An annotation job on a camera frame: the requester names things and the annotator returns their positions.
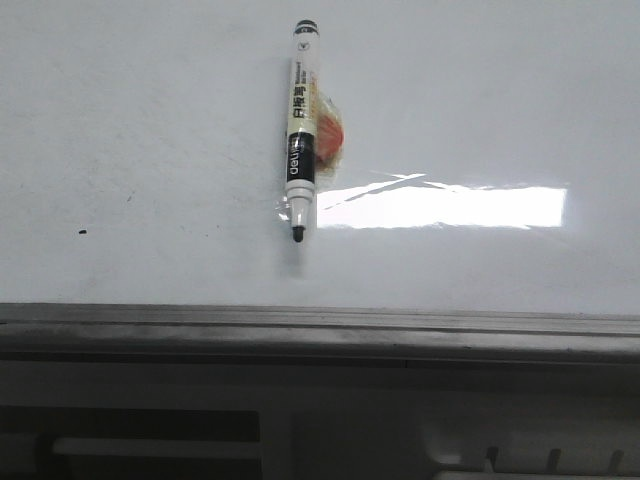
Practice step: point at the white black whiteboard marker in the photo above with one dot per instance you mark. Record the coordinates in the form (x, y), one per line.
(302, 126)

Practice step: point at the grey aluminium whiteboard tray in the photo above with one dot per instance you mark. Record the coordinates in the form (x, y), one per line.
(345, 333)

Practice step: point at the white whiteboard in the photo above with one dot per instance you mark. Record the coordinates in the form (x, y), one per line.
(490, 159)

